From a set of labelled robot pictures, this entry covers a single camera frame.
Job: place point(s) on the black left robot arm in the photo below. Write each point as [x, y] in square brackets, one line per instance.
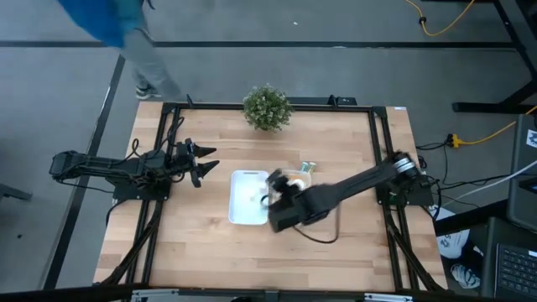
[105, 165]

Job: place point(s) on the black overhead rig beam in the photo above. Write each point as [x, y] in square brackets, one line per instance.
[210, 294]

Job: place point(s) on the black aluminium table frame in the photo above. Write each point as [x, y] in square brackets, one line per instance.
[210, 105]

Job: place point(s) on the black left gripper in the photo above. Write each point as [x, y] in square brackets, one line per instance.
[182, 159]

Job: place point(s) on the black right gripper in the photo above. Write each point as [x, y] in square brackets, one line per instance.
[289, 209]

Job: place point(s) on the black laptop computer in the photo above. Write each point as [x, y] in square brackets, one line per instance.
[516, 268]

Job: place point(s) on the white plastic bin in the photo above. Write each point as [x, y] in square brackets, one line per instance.
[243, 209]
[306, 175]

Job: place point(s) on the green potted plant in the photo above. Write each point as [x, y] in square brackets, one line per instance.
[267, 108]

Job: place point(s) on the black chair base leg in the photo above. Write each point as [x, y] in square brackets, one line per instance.
[12, 192]

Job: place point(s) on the dark grey equipment case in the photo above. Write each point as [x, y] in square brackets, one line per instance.
[522, 189]

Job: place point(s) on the orange pill bottle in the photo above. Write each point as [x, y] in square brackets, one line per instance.
[298, 183]

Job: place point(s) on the short teal pill bottle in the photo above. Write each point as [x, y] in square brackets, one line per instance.
[304, 166]

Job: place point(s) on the grey metal bracket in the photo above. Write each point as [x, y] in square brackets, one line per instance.
[388, 298]
[153, 296]

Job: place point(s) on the yellow-green pill bottle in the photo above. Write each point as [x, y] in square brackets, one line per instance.
[312, 167]

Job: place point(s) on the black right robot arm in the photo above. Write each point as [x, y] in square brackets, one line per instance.
[361, 180]

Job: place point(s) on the black desk frame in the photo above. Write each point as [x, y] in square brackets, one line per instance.
[495, 107]

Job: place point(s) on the white printed bag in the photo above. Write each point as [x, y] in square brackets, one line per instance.
[455, 245]
[465, 277]

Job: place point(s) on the black floor stand bar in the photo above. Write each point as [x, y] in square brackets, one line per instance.
[470, 218]

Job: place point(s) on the person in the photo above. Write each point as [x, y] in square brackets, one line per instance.
[105, 21]

